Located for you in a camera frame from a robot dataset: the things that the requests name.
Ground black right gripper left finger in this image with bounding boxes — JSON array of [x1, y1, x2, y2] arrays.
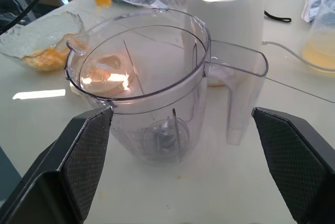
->
[[0, 106, 114, 224]]

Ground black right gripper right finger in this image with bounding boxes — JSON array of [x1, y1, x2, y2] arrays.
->
[[251, 107, 335, 224]]

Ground clear plastic blender jar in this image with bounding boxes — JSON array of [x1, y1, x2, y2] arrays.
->
[[64, 6, 269, 167]]

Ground cream white blender base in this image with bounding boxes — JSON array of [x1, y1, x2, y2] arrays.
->
[[184, 0, 265, 87]]

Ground clear plastic cup with juice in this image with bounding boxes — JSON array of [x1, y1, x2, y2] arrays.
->
[[300, 1, 335, 73]]

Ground orange segment pile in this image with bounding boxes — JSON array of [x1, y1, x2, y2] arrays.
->
[[22, 34, 84, 72]]

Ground small clear printed packet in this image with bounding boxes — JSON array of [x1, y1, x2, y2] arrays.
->
[[300, 0, 335, 23]]

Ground white power cord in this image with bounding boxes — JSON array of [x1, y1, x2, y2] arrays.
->
[[262, 40, 305, 64]]

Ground black cord strap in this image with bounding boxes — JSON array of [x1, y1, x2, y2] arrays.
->
[[263, 10, 292, 23]]

